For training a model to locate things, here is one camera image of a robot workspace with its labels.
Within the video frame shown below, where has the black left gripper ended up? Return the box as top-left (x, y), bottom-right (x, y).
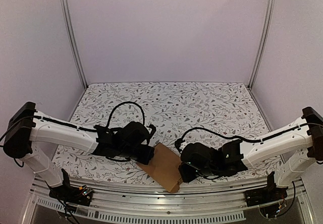
top-left (118, 146), bottom-right (154, 165)

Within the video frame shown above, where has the brown cardboard box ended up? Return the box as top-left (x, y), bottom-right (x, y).
top-left (137, 143), bottom-right (183, 193)

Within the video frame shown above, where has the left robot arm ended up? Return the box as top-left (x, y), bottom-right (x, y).
top-left (1, 102), bottom-right (156, 201)

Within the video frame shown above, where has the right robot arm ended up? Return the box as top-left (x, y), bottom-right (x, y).
top-left (175, 107), bottom-right (322, 202)

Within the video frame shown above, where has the floral patterned table mat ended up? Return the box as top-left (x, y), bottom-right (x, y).
top-left (52, 82), bottom-right (283, 185)

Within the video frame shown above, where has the small green circuit board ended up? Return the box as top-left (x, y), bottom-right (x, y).
top-left (78, 185), bottom-right (93, 196)

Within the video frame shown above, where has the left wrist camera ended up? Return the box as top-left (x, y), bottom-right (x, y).
top-left (147, 124), bottom-right (156, 139)

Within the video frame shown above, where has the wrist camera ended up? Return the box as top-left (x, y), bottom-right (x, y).
top-left (147, 124), bottom-right (156, 139)
top-left (174, 138), bottom-right (187, 154)

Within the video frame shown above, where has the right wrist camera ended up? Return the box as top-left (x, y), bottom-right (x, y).
top-left (174, 138), bottom-right (187, 154)

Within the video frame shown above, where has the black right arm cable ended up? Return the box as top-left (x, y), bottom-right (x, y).
top-left (176, 127), bottom-right (313, 144)

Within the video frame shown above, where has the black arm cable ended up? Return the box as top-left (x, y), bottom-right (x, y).
top-left (35, 101), bottom-right (146, 134)
top-left (176, 127), bottom-right (313, 144)

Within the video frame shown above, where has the aluminium front rail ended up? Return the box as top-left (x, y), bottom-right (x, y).
top-left (20, 177), bottom-right (316, 223)

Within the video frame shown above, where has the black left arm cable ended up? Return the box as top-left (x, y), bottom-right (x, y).
top-left (35, 101), bottom-right (146, 134)

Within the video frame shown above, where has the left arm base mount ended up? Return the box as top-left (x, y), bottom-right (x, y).
top-left (49, 185), bottom-right (94, 206)

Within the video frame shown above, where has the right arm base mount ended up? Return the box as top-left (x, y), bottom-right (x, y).
top-left (244, 187), bottom-right (288, 207)

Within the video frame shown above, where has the left aluminium frame post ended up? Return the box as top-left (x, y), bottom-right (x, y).
top-left (60, 0), bottom-right (88, 89)

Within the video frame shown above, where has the aluminium frame post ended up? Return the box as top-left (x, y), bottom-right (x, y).
top-left (247, 0), bottom-right (275, 91)
top-left (60, 0), bottom-right (88, 89)

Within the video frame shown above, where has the right aluminium frame post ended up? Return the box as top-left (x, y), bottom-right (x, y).
top-left (247, 0), bottom-right (275, 91)

